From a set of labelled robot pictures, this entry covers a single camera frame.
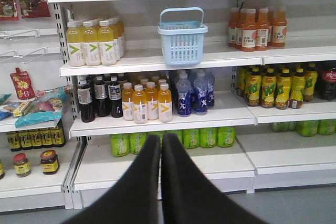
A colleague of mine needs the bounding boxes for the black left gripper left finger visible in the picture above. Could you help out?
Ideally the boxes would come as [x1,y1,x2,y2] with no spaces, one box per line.
[64,135,161,223]

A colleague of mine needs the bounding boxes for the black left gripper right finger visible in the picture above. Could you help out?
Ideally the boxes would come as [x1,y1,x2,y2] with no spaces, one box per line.
[161,133,265,223]

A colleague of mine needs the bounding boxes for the light blue plastic basket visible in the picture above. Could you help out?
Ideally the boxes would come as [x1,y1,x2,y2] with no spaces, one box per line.
[157,7,208,66]

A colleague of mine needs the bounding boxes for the red-lid sauce jar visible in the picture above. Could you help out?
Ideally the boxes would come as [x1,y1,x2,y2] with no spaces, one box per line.
[40,150,60,175]

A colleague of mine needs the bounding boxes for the orange vitamin drink bottle right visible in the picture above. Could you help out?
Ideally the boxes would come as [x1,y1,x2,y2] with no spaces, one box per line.
[158,83,172,123]

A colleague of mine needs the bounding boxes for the orange vitamin drink bottle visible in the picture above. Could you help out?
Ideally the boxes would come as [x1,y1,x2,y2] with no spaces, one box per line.
[158,83,172,123]
[132,84,148,124]
[122,82,134,121]

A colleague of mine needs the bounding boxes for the dark tea bottle left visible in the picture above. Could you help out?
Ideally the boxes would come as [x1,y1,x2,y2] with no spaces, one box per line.
[77,80,95,123]

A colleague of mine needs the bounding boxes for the dark tea bottle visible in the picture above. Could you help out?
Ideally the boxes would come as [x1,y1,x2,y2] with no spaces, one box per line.
[94,76,110,117]
[77,80,95,123]
[108,76,123,118]

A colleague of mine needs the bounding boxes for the orange vitamin drink bottle front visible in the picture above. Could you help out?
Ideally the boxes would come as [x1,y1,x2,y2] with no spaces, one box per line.
[132,84,148,124]

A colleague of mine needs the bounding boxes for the orange vitamin drink bottle left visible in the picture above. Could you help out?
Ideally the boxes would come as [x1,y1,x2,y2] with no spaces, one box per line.
[122,82,134,121]

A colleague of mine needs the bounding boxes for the front left blue sports bottle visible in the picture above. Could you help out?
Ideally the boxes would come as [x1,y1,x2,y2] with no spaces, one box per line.
[176,72,192,117]

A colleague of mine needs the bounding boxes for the blue sports bottle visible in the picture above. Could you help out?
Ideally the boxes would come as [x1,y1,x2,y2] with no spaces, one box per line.
[176,72,192,117]
[193,70,208,115]

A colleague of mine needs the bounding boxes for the front right blue sports bottle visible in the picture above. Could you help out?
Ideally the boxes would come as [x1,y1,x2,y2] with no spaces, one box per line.
[193,70,208,115]

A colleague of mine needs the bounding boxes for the dark tea bottle middle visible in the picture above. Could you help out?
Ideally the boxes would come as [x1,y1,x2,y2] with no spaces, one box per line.
[94,76,110,117]

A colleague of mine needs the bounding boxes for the dark tea bottle right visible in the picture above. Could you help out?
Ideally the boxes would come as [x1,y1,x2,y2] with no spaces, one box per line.
[108,76,123,118]

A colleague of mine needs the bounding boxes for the white metal shelving unit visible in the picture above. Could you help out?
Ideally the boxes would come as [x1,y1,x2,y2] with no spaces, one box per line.
[1,0,335,212]

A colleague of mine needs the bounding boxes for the yellow lemon tea bottle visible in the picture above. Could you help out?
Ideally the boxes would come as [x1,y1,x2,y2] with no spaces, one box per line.
[275,68,291,110]
[261,68,277,109]

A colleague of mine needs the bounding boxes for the front middle lime-yellow drink bottle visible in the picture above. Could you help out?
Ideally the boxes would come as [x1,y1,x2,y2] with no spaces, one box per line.
[82,21,101,66]

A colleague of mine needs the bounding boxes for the lime-yellow drink bottle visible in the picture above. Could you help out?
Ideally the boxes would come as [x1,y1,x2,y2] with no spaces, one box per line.
[82,21,101,66]
[66,22,85,67]
[98,20,117,66]

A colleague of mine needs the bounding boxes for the red sauce pouch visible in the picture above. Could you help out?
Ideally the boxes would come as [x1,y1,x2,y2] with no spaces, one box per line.
[10,68,35,100]

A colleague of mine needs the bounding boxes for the front right lime-yellow drink bottle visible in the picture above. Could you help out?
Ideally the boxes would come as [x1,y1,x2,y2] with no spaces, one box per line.
[98,20,117,66]

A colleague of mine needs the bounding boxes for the front left lime-yellow drink bottle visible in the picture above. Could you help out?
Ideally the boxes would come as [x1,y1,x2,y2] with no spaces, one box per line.
[66,22,85,67]

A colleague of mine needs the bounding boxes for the cola plastic bottle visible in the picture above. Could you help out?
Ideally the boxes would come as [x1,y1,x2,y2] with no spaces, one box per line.
[317,60,335,101]

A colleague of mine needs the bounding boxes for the C100 orange juice bottle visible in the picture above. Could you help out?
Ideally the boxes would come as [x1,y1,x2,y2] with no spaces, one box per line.
[241,8,257,52]

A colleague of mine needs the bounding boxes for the barcode-side orange juice bottle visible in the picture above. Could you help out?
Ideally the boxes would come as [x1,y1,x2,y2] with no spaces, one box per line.
[255,7,269,51]

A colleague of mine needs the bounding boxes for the right C100 orange bottle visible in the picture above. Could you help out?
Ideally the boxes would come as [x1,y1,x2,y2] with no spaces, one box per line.
[271,6,287,47]

